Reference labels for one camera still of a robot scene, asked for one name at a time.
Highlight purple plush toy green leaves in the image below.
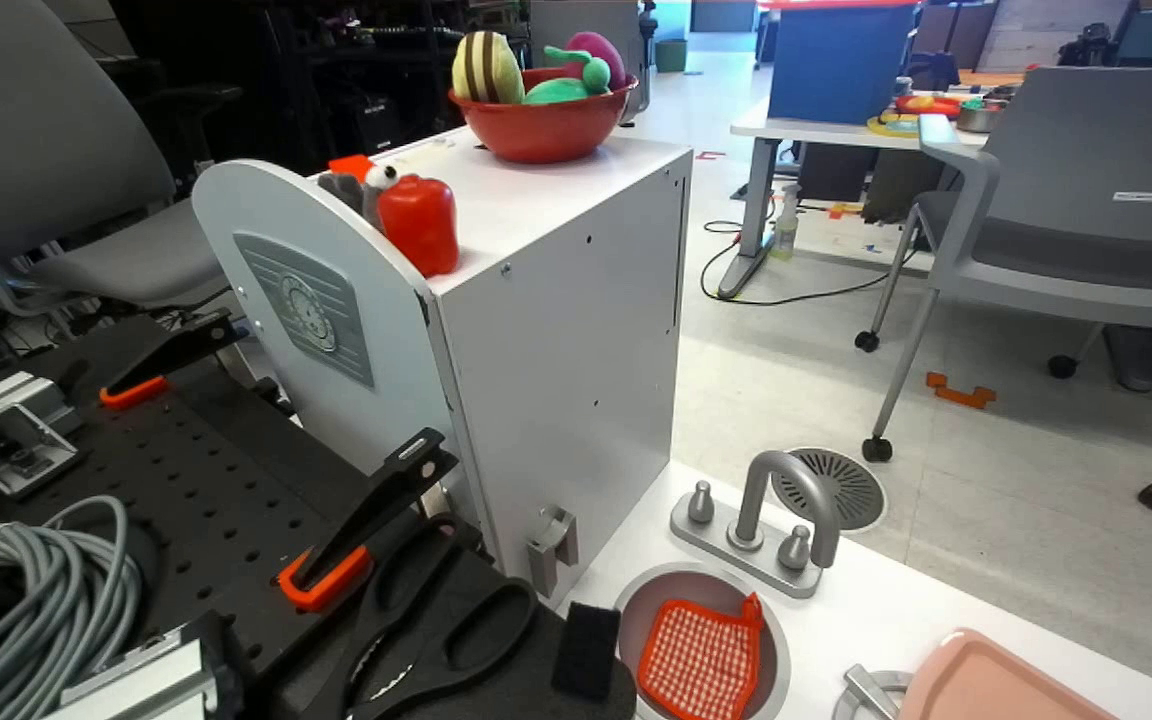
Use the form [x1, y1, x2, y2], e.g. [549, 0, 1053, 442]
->
[520, 30, 632, 112]

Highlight white toy fridge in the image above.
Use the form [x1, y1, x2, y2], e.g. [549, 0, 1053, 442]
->
[320, 120, 698, 598]

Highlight grey fridge hinge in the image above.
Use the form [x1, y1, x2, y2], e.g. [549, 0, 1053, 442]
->
[524, 501, 583, 598]

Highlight red pepper toy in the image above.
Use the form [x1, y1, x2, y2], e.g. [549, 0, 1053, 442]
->
[371, 173, 466, 279]

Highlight grey toy faucet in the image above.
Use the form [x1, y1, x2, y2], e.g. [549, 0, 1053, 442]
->
[670, 449, 843, 600]

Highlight yellow brown striped plush toy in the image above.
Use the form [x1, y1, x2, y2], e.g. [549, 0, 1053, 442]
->
[449, 30, 527, 109]

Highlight white toy kitchen counter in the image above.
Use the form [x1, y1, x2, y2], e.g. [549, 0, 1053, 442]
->
[571, 456, 1152, 720]

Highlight grey toy stove burner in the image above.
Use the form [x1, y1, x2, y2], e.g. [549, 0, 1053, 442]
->
[833, 661, 920, 720]

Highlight red bowl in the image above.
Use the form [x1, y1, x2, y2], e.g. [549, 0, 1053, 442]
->
[449, 80, 635, 168]

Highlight black sponge block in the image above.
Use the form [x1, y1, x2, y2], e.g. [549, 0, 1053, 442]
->
[553, 600, 626, 709]

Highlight round grey floor drain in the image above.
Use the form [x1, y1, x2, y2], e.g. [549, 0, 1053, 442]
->
[773, 449, 888, 534]

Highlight grey table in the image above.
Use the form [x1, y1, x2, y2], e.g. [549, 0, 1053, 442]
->
[713, 112, 1000, 303]

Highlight white rounded panel grey label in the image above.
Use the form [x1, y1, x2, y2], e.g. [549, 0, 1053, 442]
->
[187, 155, 456, 480]

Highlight blue storage bin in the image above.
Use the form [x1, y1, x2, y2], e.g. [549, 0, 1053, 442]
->
[770, 0, 920, 130]

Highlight pink plastic tray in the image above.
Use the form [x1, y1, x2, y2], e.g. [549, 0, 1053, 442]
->
[892, 627, 1121, 720]

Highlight grey office chair on casters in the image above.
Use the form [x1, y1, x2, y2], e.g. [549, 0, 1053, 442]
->
[853, 63, 1152, 517]

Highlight aluminium block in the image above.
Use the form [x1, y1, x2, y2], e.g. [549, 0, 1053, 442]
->
[53, 619, 238, 720]

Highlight grey padded chair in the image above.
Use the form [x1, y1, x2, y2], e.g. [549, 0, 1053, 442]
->
[0, 0, 233, 316]

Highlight black floor cable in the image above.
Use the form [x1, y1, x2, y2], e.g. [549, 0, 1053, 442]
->
[698, 196, 900, 313]

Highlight black clamp orange handle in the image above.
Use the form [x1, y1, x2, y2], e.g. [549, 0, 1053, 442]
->
[92, 310, 252, 418]
[272, 423, 466, 618]

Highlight silver metal bracket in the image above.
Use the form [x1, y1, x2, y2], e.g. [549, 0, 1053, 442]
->
[0, 371, 85, 501]

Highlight grey cable bundle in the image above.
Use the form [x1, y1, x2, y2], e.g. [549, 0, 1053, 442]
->
[0, 492, 148, 720]

